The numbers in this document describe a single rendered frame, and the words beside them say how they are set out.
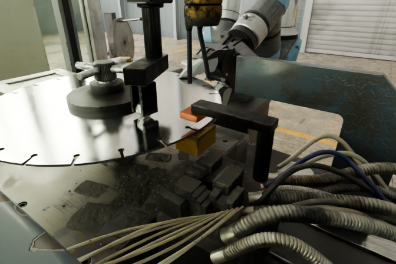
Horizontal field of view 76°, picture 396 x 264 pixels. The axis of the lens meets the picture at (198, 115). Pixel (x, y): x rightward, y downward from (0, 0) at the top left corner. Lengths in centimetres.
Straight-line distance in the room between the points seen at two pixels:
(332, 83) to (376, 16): 573
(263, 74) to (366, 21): 573
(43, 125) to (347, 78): 38
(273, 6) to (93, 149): 51
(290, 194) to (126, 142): 17
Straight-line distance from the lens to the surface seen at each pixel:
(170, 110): 33
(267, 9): 64
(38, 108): 40
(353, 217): 26
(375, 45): 615
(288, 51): 85
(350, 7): 612
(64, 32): 83
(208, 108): 26
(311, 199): 26
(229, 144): 45
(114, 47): 180
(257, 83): 43
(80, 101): 37
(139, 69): 28
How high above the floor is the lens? 108
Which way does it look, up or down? 25 degrees down
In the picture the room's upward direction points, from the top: straight up
